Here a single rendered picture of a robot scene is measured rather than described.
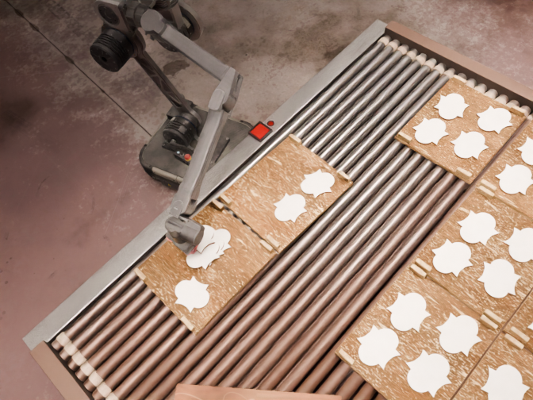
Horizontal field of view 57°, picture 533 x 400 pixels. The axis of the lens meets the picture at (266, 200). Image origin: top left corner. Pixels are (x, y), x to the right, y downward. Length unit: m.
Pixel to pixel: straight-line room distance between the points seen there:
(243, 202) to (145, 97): 1.95
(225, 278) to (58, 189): 1.92
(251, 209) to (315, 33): 2.24
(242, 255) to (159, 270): 0.31
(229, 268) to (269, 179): 0.40
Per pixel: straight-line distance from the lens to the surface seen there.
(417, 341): 1.73
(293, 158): 2.02
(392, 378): 1.69
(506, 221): 1.97
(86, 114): 3.80
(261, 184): 1.96
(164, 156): 3.03
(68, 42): 4.42
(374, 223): 1.89
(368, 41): 2.48
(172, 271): 1.86
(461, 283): 1.82
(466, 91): 2.30
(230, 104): 1.66
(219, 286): 1.80
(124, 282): 1.93
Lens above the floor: 2.59
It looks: 59 degrees down
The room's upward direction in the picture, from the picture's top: 12 degrees counter-clockwise
